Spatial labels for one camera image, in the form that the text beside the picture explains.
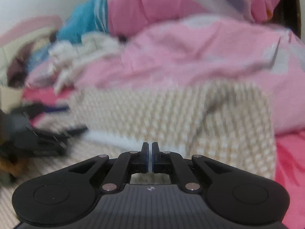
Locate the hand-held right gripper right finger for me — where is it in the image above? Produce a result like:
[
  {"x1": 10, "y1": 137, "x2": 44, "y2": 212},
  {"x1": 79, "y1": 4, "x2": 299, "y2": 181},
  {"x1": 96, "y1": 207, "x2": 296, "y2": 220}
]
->
[{"x1": 152, "y1": 142, "x2": 235, "y2": 193}]

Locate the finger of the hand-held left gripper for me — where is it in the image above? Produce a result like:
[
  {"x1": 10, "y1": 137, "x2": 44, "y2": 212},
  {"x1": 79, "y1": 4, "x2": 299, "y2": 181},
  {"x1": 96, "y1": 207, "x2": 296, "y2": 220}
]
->
[
  {"x1": 30, "y1": 127, "x2": 88, "y2": 156},
  {"x1": 22, "y1": 104, "x2": 70, "y2": 116}
]

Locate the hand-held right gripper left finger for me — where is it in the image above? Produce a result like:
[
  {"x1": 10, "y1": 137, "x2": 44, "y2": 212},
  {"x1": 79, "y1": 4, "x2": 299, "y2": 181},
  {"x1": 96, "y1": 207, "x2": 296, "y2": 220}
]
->
[{"x1": 68, "y1": 142, "x2": 150, "y2": 193}]

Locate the beige checked knit cardigan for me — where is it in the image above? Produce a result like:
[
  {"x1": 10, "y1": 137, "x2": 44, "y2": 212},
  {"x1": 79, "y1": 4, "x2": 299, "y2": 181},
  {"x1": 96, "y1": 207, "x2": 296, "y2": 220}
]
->
[{"x1": 0, "y1": 81, "x2": 277, "y2": 229}]

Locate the cream folded garment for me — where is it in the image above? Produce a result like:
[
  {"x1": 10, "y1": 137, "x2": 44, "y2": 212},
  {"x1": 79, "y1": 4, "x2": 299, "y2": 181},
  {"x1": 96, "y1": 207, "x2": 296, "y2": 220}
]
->
[{"x1": 0, "y1": 86, "x2": 24, "y2": 111}]

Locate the light blue printed garment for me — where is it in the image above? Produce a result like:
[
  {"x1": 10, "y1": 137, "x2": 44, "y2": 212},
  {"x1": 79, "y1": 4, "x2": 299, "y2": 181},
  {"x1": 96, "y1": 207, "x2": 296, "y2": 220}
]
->
[{"x1": 26, "y1": 45, "x2": 51, "y2": 72}]

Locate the white knit garment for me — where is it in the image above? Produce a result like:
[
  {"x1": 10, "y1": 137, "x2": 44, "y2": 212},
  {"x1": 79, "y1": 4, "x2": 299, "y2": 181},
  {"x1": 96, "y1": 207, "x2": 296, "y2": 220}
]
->
[{"x1": 48, "y1": 33, "x2": 124, "y2": 93}]

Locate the pink and white headboard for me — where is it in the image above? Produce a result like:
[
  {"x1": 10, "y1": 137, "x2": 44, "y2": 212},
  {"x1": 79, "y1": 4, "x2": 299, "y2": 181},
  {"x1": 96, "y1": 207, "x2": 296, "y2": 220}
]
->
[{"x1": 0, "y1": 15, "x2": 63, "y2": 81}]

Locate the pink printed quilt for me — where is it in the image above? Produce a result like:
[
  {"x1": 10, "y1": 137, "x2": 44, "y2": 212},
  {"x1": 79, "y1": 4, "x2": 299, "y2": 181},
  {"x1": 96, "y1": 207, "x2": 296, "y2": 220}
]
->
[{"x1": 25, "y1": 0, "x2": 305, "y2": 134}]

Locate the dark wooden door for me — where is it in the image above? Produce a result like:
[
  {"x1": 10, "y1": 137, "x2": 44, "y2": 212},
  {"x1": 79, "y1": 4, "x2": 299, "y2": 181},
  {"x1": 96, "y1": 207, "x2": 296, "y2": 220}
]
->
[{"x1": 272, "y1": 0, "x2": 303, "y2": 39}]

